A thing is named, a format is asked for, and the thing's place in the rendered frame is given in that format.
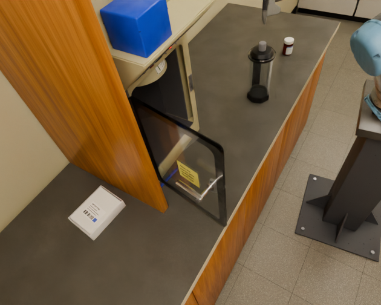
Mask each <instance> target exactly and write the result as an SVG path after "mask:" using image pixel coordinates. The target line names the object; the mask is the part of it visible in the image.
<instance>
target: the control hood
mask: <svg viewBox="0 0 381 305"><path fill-rule="evenodd" d="M216 1H217V0H170V1H168V2H167V7H168V13H169V20H170V24H171V30H172V36H170V37H169V38H168V39H167V40H166V41H165V42H164V43H163V44H162V45H160V46H159V47H158V48H157V49H156V50H155V51H154V52H153V53H152V54H151V55H150V56H149V57H148V58H145V57H141V56H137V55H134V54H131V53H127V52H124V51H120V50H116V49H113V48H112V49H110V53H111V56H112V58H113V61H114V63H115V66H116V69H117V72H118V74H119V77H120V80H121V81H122V85H123V87H124V90H127V89H128V88H129V87H130V86H131V85H132V84H133V83H134V82H135V81H136V80H137V79H138V78H139V77H140V76H141V75H142V74H143V73H144V72H145V71H146V70H147V69H148V67H150V66H151V65H152V64H153V63H154V62H155V61H156V60H157V59H158V58H159V57H160V56H161V55H162V54H163V53H164V52H165V51H166V50H167V49H168V48H169V47H170V46H171V45H172V44H173V43H174V42H175V41H176V40H177V39H178V38H179V37H180V36H181V35H184V34H185V32H187V31H188V29H190V28H191V27H192V26H193V25H194V24H195V23H196V22H197V21H198V20H199V19H200V18H201V17H202V15H204V14H205V12H207V11H208V9H210V8H211V6H213V5H214V3H215V2H216Z"/></svg>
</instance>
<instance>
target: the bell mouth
mask: <svg viewBox="0 0 381 305"><path fill-rule="evenodd" d="M166 69H167V62H166V60H165V59H164V60H163V61H162V62H161V63H160V64H159V65H158V66H157V67H156V68H155V69H154V70H153V71H152V72H151V73H150V74H149V75H148V76H146V77H145V78H144V79H143V80H142V81H141V82H140V83H139V84H138V85H137V86H136V87H141V86H144V85H148V84H151V83H153V82H155V81H156V80H157V79H159V78H160V77H161V76H162V75H163V74H164V73H165V71H166Z"/></svg>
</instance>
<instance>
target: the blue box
mask: <svg viewBox="0 0 381 305"><path fill-rule="evenodd" d="M100 14H101V16H102V19H103V23H104V25H105V27H106V30H107V33H108V36H109V39H110V41H111V44H112V47H113V49H116V50H120V51H124V52H127V53H131V54H134V55H137V56H141V57H145V58H148V57H149V56H150V55H151V54H152V53H153V52H154V51H155V50H156V49H157V48H158V47H159V46H160V45H162V44H163V43H164V42H165V41H166V40H167V39H168V38H169V37H170V36H172V30H171V24H170V20H169V13H168V7H167V3H166V0H113V1H112V2H110V3H109V4H108V5H106V6H104V8H102V9H100Z"/></svg>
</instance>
